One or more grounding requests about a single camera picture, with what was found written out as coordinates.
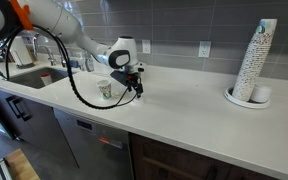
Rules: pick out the white round cup tray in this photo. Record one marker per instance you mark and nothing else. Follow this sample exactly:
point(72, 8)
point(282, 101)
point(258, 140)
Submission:
point(244, 103)

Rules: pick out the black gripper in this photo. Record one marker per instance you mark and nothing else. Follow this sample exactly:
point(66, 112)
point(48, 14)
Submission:
point(133, 76)

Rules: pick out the clear soap dispenser bottle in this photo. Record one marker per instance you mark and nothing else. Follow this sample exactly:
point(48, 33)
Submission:
point(89, 62)

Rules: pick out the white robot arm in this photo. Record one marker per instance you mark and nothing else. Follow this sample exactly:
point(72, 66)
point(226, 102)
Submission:
point(67, 23)

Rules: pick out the brown wooden cabinet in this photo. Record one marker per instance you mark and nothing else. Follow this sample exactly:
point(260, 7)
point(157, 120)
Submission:
point(184, 160)

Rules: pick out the stack of white lids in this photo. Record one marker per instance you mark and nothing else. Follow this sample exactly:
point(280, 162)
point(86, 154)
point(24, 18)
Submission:
point(261, 93)

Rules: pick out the dark wrist camera box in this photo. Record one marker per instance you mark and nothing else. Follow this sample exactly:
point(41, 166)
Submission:
point(118, 76)

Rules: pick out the white wall outlet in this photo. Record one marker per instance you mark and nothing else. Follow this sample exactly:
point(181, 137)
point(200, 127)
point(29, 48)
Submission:
point(146, 46)
point(204, 49)

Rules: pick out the light wooden platform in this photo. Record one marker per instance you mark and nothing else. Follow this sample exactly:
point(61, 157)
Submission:
point(20, 165)

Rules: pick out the tall stack of paper cups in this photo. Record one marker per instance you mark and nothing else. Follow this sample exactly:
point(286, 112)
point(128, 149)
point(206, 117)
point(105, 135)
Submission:
point(254, 63)

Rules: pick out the printed paper cup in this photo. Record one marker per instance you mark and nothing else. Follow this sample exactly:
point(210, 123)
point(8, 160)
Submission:
point(104, 90)

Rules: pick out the small chrome tap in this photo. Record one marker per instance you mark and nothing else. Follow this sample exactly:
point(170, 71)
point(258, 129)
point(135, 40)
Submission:
point(63, 58)

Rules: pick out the steel sink basin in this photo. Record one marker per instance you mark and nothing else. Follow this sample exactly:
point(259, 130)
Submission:
point(30, 79)

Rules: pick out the stainless steel dishwasher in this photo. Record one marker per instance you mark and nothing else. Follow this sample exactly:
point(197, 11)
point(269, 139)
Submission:
point(94, 146)

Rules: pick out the white cup with red rim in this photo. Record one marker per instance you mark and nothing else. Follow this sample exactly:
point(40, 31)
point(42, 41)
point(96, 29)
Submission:
point(46, 79)

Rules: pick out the dark grey cabinet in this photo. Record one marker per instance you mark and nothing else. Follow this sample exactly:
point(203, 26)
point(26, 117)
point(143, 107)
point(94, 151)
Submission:
point(44, 130)

